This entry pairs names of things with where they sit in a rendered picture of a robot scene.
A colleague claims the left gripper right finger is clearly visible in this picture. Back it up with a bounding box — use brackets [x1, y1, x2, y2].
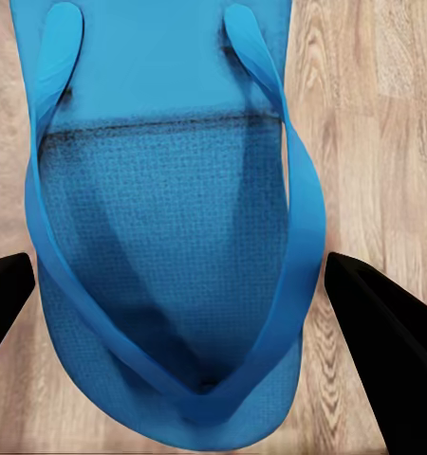
[325, 252, 427, 455]

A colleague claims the sandal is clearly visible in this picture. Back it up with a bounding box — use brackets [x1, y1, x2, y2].
[9, 0, 325, 451]

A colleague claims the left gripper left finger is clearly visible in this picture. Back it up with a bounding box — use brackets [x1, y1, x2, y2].
[0, 252, 35, 344]

